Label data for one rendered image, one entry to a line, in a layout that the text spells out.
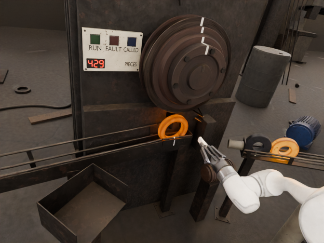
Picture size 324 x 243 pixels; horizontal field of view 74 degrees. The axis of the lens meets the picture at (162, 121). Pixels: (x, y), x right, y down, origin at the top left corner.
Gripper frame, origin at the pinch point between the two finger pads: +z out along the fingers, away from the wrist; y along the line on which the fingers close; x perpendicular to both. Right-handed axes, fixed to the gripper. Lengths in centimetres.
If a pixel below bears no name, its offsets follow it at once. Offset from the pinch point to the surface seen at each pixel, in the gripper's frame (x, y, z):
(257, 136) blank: 3.3, 35.5, -4.5
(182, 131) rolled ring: -2.0, -5.4, 13.2
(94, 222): -13, -61, -22
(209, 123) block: 3.8, 10.4, 10.8
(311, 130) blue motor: -48, 193, 35
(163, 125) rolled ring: 3.9, -19.1, 13.4
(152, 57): 42, -32, 15
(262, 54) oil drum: -6, 211, 162
